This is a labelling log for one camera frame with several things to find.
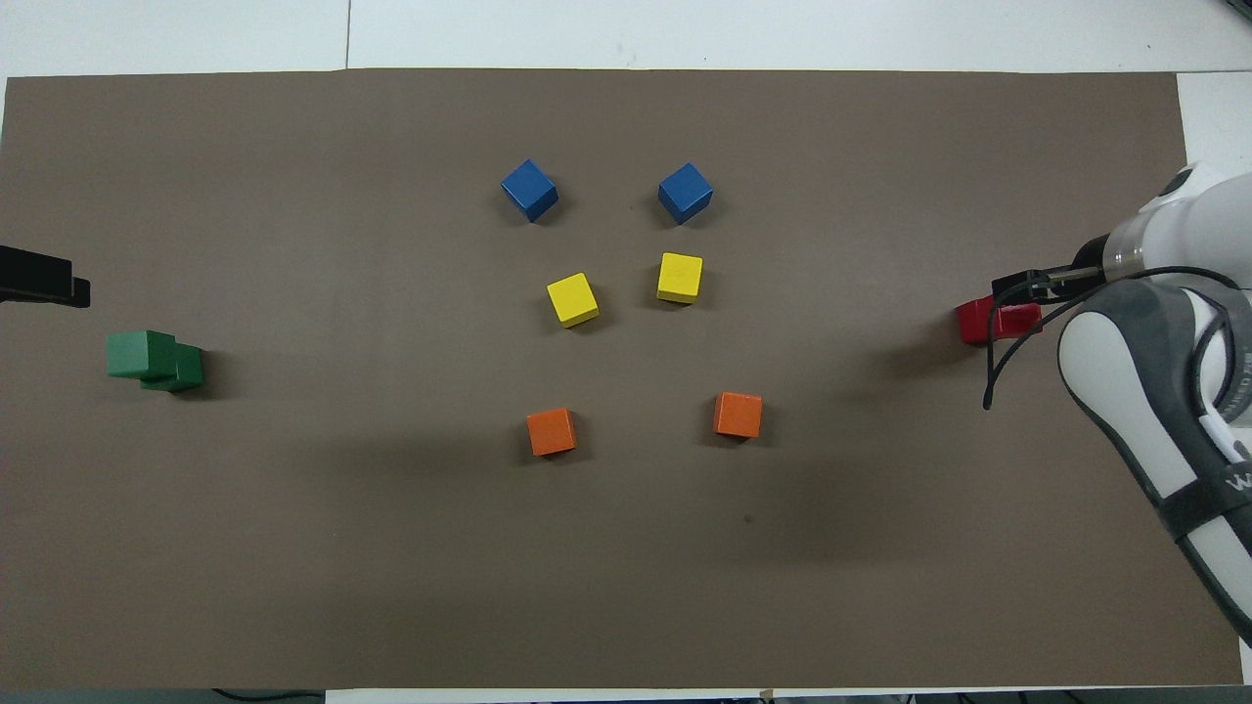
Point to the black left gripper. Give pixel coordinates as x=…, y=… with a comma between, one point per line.
x=29, y=274

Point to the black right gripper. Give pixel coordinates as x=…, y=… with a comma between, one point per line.
x=1032, y=286

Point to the red wooden block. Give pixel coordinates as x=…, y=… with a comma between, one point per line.
x=1019, y=321
x=971, y=321

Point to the green wooden block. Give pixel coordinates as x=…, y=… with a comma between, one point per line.
x=142, y=354
x=189, y=369

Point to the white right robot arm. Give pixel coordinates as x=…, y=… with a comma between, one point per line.
x=1125, y=391

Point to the orange wooden block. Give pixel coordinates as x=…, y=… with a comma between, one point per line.
x=737, y=415
x=551, y=431

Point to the brown table mat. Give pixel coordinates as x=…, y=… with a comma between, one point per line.
x=293, y=538

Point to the yellow wooden block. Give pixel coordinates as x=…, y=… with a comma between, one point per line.
x=680, y=278
x=572, y=299

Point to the blue wooden block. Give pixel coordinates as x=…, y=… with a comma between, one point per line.
x=685, y=193
x=529, y=190

